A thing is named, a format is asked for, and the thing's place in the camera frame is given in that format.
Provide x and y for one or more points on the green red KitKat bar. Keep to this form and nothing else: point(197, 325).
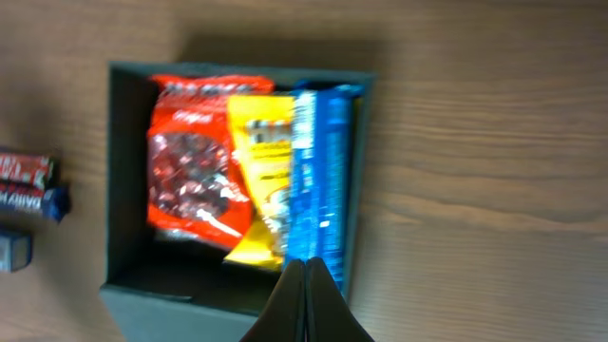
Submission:
point(36, 170)

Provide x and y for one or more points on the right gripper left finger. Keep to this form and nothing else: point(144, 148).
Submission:
point(283, 317)

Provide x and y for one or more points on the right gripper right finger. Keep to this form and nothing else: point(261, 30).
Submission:
point(328, 316)

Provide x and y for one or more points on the dark green box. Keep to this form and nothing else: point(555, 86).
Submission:
point(182, 292)

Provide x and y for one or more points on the blue Oreo wrapper pack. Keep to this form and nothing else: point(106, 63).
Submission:
point(320, 175)

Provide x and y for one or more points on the yellow Hacks candy bag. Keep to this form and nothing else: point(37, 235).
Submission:
point(261, 128)

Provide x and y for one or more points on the blue Dairy Milk bar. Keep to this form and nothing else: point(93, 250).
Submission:
point(52, 203)

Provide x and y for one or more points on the small blue candy box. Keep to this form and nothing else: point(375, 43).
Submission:
point(16, 250)

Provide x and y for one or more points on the red Hacks candy bag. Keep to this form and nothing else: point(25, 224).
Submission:
point(195, 189)

